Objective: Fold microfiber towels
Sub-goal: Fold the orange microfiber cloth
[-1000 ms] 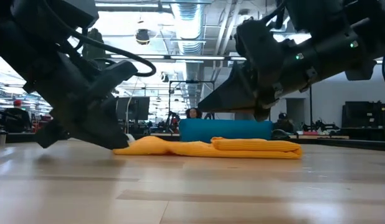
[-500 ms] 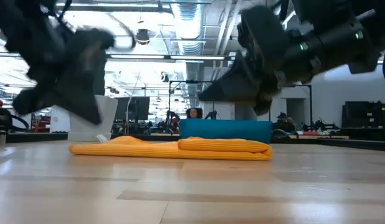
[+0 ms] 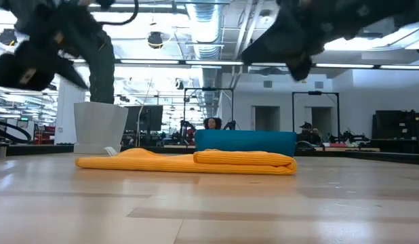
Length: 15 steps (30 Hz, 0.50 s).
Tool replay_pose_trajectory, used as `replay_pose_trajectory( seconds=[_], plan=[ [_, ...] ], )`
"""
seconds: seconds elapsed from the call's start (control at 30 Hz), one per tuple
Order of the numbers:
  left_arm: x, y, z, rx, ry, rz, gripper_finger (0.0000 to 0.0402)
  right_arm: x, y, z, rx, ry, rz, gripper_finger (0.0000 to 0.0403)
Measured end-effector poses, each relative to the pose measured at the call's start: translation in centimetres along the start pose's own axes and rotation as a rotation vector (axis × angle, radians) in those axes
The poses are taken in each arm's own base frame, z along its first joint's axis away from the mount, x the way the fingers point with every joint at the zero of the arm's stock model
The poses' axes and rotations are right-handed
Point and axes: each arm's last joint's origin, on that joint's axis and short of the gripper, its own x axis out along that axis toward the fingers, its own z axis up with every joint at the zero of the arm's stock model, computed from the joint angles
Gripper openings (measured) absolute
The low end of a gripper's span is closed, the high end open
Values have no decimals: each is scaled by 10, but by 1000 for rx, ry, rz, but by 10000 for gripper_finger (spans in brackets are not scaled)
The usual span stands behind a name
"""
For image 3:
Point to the white pillar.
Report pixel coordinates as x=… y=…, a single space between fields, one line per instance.
x=68 y=115

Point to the orange microfiber towel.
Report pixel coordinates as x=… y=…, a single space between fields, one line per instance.
x=182 y=164

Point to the black background robot arm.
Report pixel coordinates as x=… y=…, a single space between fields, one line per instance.
x=352 y=137

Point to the black aluminium table frame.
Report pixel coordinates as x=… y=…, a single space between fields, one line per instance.
x=33 y=150

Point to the teal plastic bin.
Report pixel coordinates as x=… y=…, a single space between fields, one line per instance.
x=246 y=140

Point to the white hexagonal plant pot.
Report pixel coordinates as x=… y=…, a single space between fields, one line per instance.
x=99 y=125

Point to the black background cabinet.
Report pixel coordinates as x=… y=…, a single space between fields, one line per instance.
x=397 y=123

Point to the long ceiling light strip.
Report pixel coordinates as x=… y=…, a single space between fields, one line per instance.
x=179 y=62
x=365 y=65

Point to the person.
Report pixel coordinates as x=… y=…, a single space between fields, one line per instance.
x=212 y=122
x=308 y=133

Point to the ribbed silver ventilation duct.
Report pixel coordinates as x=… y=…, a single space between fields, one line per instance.
x=206 y=34

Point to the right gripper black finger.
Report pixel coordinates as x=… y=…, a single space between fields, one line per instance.
x=263 y=51
x=299 y=69

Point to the black round ceiling fixture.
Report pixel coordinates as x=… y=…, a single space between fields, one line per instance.
x=6 y=39
x=155 y=39

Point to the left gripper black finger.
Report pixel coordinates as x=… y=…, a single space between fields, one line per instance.
x=72 y=72

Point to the green cactus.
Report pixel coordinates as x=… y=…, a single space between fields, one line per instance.
x=104 y=84

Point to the black background monitor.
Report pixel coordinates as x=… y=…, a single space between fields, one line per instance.
x=148 y=118

